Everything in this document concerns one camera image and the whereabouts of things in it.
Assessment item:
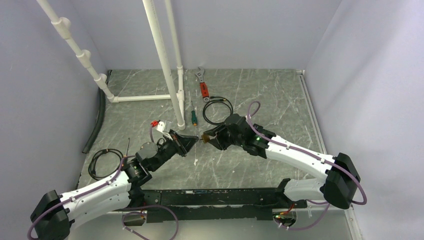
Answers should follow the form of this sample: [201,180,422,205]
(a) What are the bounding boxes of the small brass padlock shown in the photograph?
[201,134,211,144]

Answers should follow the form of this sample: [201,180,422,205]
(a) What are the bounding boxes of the coiled black cable left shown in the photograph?
[87,148,125,180]

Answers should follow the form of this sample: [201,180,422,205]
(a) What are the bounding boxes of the red handle adjustable wrench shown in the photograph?
[195,66,210,103]

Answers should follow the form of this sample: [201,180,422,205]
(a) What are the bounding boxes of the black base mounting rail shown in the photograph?
[122,186,308,223]

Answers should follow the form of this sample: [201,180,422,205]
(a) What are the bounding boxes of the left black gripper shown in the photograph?
[150,128,199,172]

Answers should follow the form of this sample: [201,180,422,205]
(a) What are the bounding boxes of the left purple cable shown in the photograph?
[27,125,180,240]

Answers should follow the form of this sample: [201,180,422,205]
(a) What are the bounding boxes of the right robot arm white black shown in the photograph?
[201,114,363,210]

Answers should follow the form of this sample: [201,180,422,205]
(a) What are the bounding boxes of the coiled black cable right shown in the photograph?
[202,96,234,126]

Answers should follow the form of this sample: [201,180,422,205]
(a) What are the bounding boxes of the purple cable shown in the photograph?
[27,125,180,240]
[246,100,368,232]

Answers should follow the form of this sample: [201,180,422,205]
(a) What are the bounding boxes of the coiled black cable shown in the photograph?
[202,96,234,126]
[87,148,125,180]

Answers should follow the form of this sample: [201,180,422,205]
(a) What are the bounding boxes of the black foam tube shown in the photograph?
[81,88,106,154]

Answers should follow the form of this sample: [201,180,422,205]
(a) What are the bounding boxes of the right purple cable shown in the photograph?
[246,100,368,232]

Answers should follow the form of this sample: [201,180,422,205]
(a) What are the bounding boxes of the white pvc pipe frame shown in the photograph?
[37,0,186,130]

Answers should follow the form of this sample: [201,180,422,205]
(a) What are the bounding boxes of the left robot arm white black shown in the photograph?
[27,129,199,240]

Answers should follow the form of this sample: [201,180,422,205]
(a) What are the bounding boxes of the green handle screwdriver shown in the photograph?
[190,100,198,126]

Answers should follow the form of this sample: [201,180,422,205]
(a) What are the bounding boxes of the aluminium rail right edge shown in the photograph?
[296,69,364,240]

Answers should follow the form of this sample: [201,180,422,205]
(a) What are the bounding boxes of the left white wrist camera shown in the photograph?
[150,120,172,140]

